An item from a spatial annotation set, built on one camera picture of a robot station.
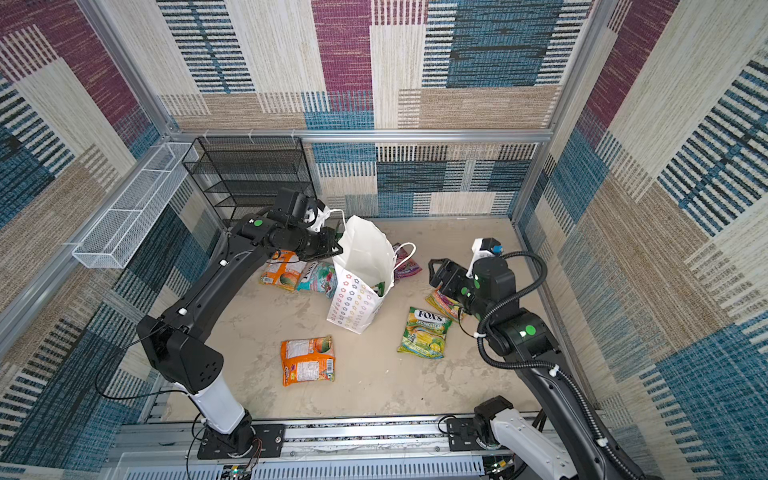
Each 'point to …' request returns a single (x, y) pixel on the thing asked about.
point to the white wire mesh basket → (111, 244)
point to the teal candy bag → (320, 277)
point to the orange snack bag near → (308, 359)
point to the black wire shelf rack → (247, 175)
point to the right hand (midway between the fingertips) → (441, 273)
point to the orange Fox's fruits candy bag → (446, 304)
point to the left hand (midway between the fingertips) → (345, 245)
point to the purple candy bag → (408, 268)
